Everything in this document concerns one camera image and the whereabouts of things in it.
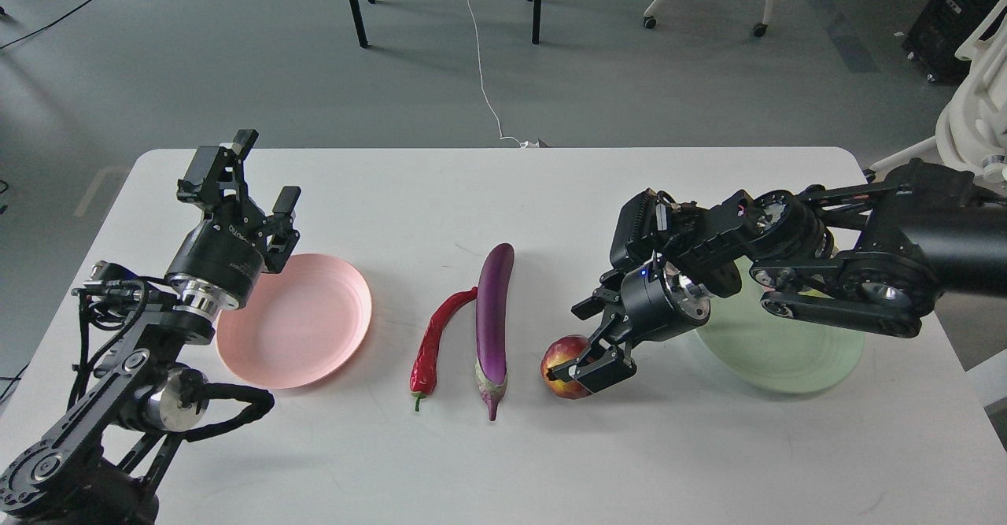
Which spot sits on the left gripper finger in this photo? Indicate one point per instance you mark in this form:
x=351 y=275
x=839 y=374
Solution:
x=214 y=181
x=280 y=221

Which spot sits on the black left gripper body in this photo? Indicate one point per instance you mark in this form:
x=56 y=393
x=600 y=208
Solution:
x=224 y=260

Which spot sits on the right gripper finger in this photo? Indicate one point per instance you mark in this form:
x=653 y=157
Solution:
x=607 y=359
x=606 y=294

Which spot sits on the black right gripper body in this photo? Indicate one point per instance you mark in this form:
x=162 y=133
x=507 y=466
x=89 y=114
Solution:
x=661 y=303

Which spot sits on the red pomegranate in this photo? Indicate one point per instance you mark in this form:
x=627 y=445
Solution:
x=559 y=352

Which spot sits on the purple eggplant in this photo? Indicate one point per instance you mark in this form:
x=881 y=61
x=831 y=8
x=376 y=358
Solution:
x=490 y=326

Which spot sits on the red chili pepper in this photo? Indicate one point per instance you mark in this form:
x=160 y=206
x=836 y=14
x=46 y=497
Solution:
x=423 y=374

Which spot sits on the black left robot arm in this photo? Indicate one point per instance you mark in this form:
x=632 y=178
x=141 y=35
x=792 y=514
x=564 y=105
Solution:
x=132 y=402

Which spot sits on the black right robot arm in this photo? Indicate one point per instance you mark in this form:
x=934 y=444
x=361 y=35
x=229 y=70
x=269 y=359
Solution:
x=874 y=258

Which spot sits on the pink plate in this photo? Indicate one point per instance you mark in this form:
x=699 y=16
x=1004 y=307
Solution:
x=298 y=326

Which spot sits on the green plate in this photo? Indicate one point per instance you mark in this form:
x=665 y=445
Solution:
x=773 y=353

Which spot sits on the white office chair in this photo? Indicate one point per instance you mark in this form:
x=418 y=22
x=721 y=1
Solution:
x=970 y=132

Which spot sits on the black equipment case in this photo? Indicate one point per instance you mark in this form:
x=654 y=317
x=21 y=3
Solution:
x=941 y=28

